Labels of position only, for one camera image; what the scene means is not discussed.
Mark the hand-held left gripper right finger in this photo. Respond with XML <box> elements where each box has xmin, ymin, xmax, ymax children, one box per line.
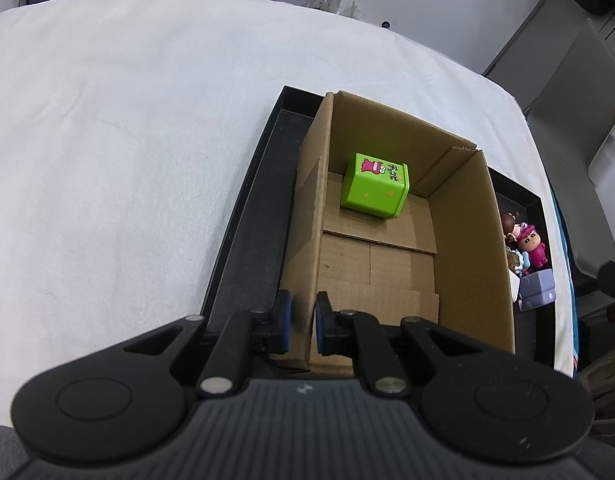
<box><xmin>314</xmin><ymin>291</ymin><xmax>519</xmax><ymax>397</ymax></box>

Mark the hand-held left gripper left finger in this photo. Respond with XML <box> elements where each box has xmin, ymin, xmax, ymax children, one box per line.
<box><xmin>102</xmin><ymin>289</ymin><xmax>294</xmax><ymax>400</ymax></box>

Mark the black tray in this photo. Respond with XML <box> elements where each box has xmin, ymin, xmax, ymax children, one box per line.
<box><xmin>202</xmin><ymin>85</ymin><xmax>558</xmax><ymax>378</ymax></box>

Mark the brown cardboard box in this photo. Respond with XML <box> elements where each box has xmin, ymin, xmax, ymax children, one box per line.
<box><xmin>268</xmin><ymin>90</ymin><xmax>517</xmax><ymax>375</ymax></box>

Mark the blue figure with beer mug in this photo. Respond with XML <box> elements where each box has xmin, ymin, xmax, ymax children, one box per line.
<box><xmin>505</xmin><ymin>247</ymin><xmax>533</xmax><ymax>305</ymax></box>

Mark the green toy trash bin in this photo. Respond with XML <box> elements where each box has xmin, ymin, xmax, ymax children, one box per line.
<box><xmin>340</xmin><ymin>152</ymin><xmax>412</xmax><ymax>219</ymax></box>

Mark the brown-haired doll figure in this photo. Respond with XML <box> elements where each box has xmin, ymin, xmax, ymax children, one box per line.
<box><xmin>501</xmin><ymin>211</ymin><xmax>525</xmax><ymax>241</ymax></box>

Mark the magenta hooded figure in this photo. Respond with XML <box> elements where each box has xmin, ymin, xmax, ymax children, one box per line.
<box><xmin>515</xmin><ymin>225</ymin><xmax>551</xmax><ymax>273</ymax></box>

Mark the clear plastic bag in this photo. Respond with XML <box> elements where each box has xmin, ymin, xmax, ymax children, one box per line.
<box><xmin>307</xmin><ymin>0</ymin><xmax>368</xmax><ymax>22</ymax></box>

